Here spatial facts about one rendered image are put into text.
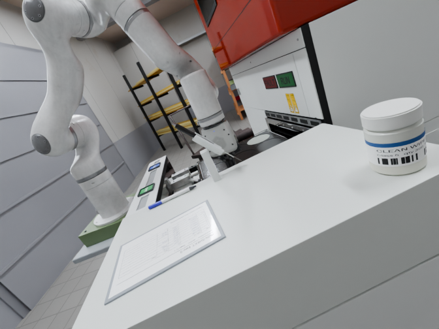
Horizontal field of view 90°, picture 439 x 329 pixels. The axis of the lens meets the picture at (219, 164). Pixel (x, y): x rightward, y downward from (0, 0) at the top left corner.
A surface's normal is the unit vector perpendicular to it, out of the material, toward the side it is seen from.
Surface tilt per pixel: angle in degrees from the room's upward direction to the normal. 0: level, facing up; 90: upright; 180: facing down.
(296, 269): 90
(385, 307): 90
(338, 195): 0
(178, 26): 90
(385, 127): 90
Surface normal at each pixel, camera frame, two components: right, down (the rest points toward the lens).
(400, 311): 0.17, 0.30
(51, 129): 0.26, 0.07
